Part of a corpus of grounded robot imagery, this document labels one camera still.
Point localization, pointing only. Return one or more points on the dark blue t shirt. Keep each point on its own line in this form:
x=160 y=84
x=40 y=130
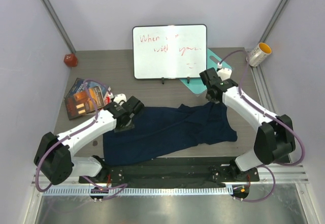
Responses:
x=162 y=130

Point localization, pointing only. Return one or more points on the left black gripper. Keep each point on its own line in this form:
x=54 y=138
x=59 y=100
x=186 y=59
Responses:
x=120 y=128

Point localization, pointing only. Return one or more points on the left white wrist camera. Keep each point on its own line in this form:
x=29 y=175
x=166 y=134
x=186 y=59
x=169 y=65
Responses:
x=120 y=98

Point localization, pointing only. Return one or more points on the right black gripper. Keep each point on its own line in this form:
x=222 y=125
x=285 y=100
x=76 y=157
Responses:
x=217 y=100

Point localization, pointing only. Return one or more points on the red cube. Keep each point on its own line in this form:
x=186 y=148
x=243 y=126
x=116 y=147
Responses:
x=70 y=60

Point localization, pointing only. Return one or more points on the white whiteboard with red writing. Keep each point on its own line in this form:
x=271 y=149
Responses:
x=169 y=51

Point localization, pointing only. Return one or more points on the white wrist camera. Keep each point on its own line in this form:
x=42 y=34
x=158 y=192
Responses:
x=223 y=73
x=120 y=98

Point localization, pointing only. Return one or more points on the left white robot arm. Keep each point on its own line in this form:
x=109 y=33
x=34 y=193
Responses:
x=56 y=155

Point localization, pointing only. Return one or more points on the blue nineteen eighty-four book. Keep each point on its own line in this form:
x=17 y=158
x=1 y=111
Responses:
x=78 y=86

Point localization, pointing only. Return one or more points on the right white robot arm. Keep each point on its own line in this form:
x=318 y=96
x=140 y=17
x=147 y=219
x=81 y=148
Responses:
x=274 y=134

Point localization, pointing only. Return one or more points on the red paperback book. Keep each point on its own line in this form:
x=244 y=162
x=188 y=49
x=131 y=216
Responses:
x=107 y=98

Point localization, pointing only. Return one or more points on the white mug yellow inside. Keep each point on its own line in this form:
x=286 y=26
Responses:
x=258 y=54

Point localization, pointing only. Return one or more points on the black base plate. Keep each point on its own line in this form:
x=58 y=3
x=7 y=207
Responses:
x=176 y=170

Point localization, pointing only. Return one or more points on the dark orange cover book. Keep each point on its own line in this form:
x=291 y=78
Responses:
x=80 y=103

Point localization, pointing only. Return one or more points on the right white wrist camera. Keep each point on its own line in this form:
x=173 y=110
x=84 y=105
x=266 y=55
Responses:
x=223 y=73

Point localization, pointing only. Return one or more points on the aluminium rail frame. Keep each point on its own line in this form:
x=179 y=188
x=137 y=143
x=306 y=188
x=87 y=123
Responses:
x=275 y=139

